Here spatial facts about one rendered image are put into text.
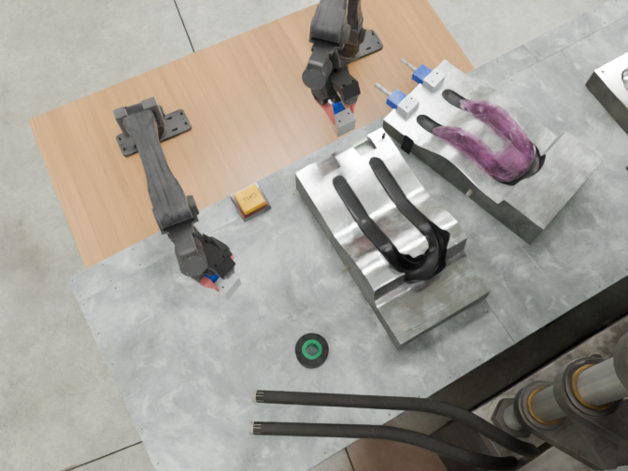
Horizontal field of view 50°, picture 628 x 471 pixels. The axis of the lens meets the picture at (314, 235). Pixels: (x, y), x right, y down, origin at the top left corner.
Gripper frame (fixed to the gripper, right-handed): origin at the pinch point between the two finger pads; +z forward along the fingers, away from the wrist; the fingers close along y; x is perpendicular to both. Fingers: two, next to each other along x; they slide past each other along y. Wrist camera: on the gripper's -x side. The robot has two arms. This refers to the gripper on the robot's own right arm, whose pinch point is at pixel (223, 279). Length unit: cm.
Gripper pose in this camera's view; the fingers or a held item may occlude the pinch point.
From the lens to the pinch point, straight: 154.8
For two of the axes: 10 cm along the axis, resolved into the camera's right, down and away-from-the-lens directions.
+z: 3.8, 5.9, 7.1
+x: -6.8, -3.4, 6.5
